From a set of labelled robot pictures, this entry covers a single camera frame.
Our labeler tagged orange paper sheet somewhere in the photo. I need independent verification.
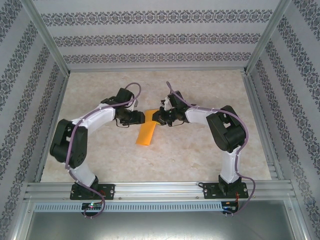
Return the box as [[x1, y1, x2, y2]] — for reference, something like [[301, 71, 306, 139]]
[[135, 108, 161, 147]]

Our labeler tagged left controller board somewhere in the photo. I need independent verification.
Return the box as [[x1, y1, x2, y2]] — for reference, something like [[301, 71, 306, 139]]
[[81, 201, 104, 211]]

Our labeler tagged controller board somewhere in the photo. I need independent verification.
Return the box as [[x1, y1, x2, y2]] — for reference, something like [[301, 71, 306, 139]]
[[222, 201, 240, 213], [81, 201, 104, 211]]

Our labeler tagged right controller board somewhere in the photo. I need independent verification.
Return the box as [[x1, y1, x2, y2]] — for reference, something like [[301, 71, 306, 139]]
[[222, 201, 240, 213]]

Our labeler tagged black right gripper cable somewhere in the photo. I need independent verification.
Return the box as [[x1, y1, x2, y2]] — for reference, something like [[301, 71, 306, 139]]
[[167, 119, 190, 127]]

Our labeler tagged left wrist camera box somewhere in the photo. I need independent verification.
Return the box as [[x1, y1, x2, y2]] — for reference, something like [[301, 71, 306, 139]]
[[126, 99, 141, 111]]

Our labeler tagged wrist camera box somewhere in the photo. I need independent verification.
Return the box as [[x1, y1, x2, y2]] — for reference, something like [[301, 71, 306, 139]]
[[126, 99, 141, 111], [160, 96, 174, 111]]

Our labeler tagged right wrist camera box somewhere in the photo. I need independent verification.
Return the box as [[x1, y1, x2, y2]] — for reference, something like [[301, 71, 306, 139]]
[[160, 96, 174, 111]]

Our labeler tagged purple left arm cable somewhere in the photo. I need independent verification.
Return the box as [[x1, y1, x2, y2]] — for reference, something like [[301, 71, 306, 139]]
[[64, 81, 143, 220]]

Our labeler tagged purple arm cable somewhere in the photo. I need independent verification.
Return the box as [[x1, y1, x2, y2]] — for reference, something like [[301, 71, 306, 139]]
[[165, 80, 256, 219], [64, 81, 143, 220]]

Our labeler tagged aluminium mounting rail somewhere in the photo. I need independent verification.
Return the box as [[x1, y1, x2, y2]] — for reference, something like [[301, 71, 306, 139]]
[[23, 181, 298, 201]]

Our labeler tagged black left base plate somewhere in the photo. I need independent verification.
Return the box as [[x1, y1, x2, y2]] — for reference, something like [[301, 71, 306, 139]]
[[70, 183, 116, 201]]

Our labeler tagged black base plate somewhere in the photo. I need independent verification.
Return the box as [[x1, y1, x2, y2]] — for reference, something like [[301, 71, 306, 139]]
[[70, 183, 116, 201], [202, 182, 250, 200]]

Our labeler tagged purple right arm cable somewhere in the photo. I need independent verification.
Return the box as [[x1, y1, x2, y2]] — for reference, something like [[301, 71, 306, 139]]
[[165, 80, 256, 219]]

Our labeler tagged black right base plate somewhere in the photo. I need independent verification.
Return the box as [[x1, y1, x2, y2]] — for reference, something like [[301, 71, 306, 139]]
[[202, 182, 250, 200]]

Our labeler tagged aluminium side rail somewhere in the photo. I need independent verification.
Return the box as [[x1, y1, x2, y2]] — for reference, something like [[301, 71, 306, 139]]
[[241, 72, 284, 181], [33, 74, 70, 183]]

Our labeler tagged slotted grey cable duct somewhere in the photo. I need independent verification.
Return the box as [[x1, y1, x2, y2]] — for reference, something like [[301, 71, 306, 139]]
[[33, 201, 224, 213]]

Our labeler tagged aluminium frame post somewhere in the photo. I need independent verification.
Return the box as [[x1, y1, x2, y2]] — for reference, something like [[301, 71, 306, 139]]
[[23, 0, 71, 76], [242, 0, 293, 74], [284, 197, 313, 240], [9, 197, 35, 240]]

